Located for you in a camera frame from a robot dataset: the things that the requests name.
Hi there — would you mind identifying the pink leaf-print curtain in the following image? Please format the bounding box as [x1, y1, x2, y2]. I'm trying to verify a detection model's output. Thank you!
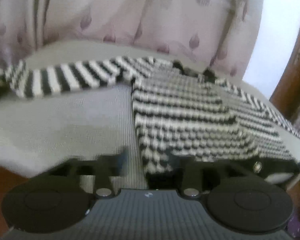
[0, 0, 263, 78]

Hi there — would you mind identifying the black white striped knit sweater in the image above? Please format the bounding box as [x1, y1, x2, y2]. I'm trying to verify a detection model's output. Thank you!
[0, 56, 299, 178]

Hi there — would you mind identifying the brown wooden headboard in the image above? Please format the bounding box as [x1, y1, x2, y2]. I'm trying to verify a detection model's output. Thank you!
[270, 31, 300, 133]

